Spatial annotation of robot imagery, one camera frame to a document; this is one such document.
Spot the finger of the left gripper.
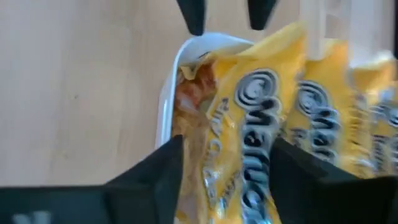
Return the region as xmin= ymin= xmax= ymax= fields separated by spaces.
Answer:
xmin=175 ymin=0 xmax=206 ymax=37
xmin=247 ymin=0 xmax=277 ymax=31

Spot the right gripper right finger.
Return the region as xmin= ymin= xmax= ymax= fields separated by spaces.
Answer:
xmin=269 ymin=136 xmax=398 ymax=224

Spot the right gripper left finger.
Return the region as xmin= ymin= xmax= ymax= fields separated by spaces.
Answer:
xmin=104 ymin=135 xmax=184 ymax=224

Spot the white plastic bin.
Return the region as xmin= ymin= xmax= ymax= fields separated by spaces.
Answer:
xmin=154 ymin=0 xmax=397 ymax=150

